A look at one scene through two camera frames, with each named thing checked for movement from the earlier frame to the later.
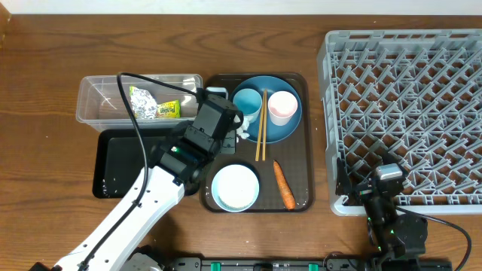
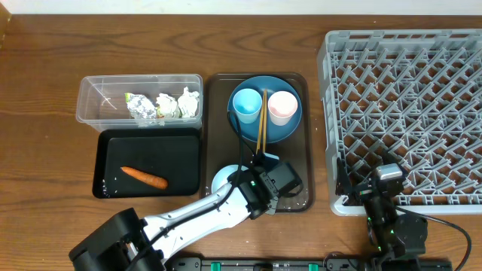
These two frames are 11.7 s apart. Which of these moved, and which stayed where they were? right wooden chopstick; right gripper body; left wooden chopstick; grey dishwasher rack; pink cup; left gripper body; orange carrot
Moved: left gripper body; orange carrot
Stayed: grey dishwasher rack; pink cup; right wooden chopstick; right gripper body; left wooden chopstick
